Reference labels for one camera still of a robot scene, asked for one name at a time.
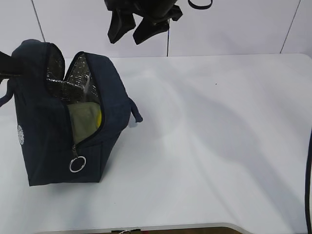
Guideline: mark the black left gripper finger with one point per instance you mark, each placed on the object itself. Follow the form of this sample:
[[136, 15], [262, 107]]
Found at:
[[10, 67]]

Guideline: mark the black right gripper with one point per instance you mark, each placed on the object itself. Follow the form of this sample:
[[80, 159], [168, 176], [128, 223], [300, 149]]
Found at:
[[155, 14]]

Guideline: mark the navy blue lunch bag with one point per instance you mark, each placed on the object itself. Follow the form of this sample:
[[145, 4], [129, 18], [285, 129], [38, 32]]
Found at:
[[41, 97]]

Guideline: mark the yellow lemon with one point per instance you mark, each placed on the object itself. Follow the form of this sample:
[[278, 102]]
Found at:
[[98, 119]]

